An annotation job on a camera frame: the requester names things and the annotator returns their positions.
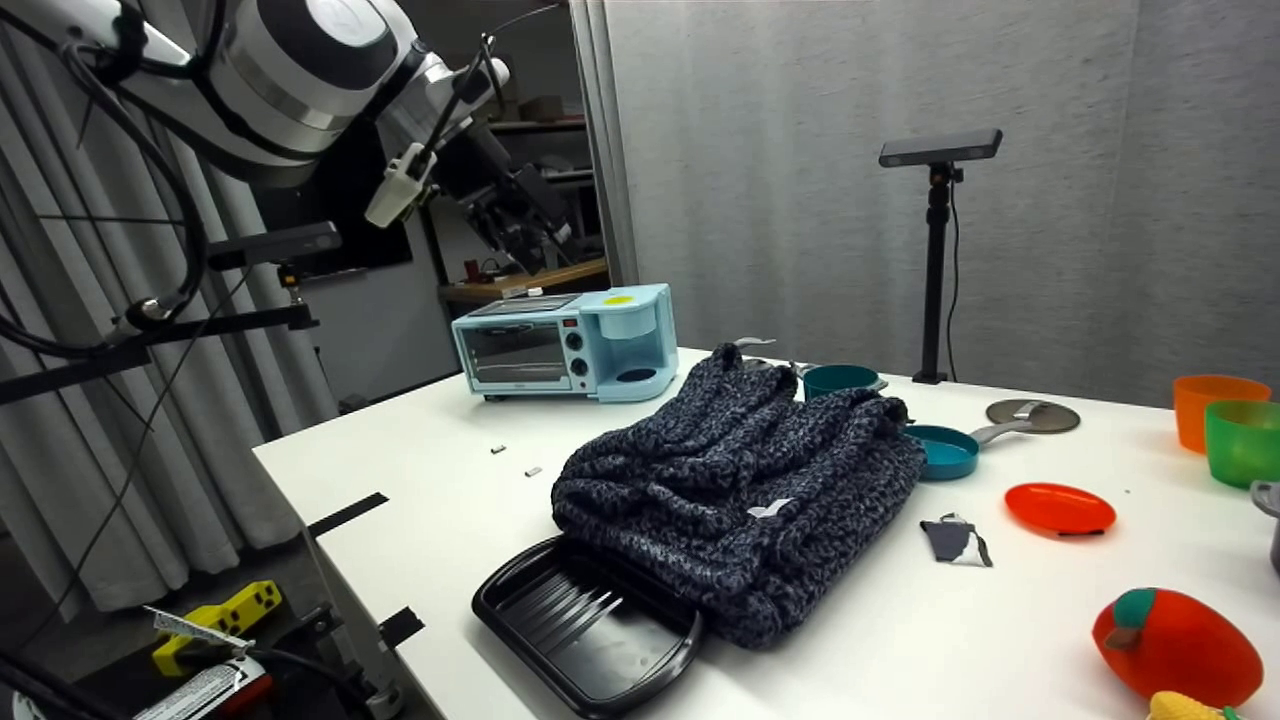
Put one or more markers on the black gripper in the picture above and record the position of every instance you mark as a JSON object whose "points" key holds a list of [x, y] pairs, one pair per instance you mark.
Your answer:
{"points": [[483, 122]]}

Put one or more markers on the grey knitted blanket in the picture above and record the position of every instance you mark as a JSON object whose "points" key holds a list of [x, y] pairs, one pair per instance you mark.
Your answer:
{"points": [[747, 480]]}

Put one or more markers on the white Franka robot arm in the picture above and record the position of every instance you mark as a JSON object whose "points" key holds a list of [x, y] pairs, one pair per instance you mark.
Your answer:
{"points": [[285, 66]]}

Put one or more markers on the light blue toaster oven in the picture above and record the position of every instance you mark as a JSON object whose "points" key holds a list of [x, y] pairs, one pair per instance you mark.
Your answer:
{"points": [[566, 347]]}

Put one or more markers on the teal toy pot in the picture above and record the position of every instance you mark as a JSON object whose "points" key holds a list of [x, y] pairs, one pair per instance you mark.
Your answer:
{"points": [[841, 382]]}

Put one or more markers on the black ribbed plastic tray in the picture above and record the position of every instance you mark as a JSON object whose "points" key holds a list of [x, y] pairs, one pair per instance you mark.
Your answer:
{"points": [[574, 642]]}

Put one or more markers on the grey curtain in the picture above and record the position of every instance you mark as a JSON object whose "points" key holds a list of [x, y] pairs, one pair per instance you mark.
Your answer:
{"points": [[82, 480]]}

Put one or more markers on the teal toy frying pan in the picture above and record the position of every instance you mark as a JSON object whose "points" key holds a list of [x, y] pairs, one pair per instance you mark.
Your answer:
{"points": [[942, 455]]}

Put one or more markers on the silver round lid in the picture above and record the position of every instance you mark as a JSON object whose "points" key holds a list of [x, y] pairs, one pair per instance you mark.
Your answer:
{"points": [[1035, 417]]}

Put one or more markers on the dark triangular table marker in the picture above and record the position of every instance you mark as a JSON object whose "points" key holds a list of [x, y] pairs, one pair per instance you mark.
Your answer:
{"points": [[953, 543]]}

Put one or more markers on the white red label packet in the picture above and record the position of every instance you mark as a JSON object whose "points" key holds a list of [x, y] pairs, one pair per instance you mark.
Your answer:
{"points": [[201, 689]]}

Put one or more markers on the orange plastic plate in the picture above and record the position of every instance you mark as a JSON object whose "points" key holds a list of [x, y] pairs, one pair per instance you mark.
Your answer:
{"points": [[1063, 508]]}

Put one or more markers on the orange plastic cup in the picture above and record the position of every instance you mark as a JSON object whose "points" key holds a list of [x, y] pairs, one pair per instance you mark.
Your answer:
{"points": [[1205, 402]]}

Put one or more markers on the green plastic cup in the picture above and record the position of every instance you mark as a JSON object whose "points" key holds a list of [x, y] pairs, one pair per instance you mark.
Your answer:
{"points": [[1246, 445]]}

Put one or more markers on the red toy tomato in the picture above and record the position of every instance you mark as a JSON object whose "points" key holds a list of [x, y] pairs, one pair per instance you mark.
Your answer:
{"points": [[1183, 646]]}

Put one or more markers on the yellow green toy vegetable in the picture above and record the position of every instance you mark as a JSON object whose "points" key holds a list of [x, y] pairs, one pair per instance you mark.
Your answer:
{"points": [[1187, 705]]}

